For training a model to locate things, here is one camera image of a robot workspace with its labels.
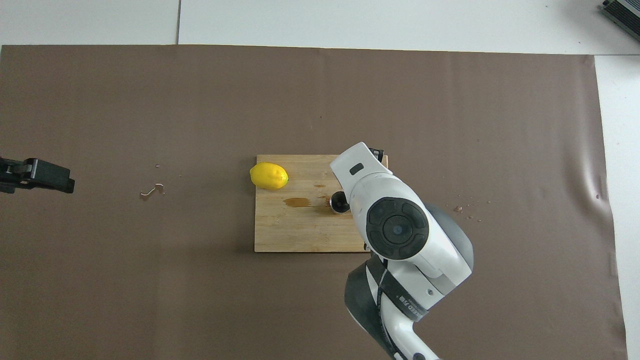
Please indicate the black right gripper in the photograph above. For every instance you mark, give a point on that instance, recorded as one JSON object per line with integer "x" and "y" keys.
{"x": 378, "y": 154}

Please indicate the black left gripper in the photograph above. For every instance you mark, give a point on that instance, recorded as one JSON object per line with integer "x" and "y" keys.
{"x": 10, "y": 175}

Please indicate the steel cocktail jigger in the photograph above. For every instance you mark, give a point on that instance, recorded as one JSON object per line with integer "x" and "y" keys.
{"x": 337, "y": 202}

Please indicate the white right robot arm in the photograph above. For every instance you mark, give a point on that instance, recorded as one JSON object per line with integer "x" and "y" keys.
{"x": 395, "y": 230}

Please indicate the yellow lemon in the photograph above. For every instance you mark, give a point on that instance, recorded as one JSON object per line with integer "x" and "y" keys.
{"x": 269, "y": 175}

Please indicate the wooden cutting board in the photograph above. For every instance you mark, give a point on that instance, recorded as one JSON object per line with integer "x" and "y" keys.
{"x": 280, "y": 230}

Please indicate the brown paper table mat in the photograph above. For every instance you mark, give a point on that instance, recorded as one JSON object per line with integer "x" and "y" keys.
{"x": 150, "y": 100}

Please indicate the grey ribbed metal device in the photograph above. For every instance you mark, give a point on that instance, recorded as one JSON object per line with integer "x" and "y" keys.
{"x": 625, "y": 12}

